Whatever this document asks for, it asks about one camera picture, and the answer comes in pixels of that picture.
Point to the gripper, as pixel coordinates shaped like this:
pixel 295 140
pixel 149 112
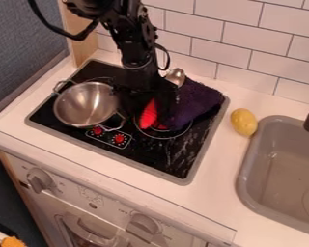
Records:
pixel 140 78

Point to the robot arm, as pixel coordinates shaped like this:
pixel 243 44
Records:
pixel 133 35

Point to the red spoon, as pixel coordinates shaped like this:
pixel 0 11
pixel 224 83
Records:
pixel 149 115

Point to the silver spoon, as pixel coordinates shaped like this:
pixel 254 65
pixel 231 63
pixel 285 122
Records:
pixel 176 77

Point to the purple cloth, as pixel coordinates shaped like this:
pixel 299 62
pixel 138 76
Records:
pixel 195 103

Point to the toy stove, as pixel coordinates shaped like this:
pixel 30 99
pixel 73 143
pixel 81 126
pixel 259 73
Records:
pixel 161 151

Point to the silver pot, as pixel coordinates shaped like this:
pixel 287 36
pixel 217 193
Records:
pixel 86 103

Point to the yellow toy potato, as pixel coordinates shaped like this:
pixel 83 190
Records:
pixel 244 122

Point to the toy sink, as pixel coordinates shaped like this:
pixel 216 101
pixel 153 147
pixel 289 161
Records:
pixel 281 173

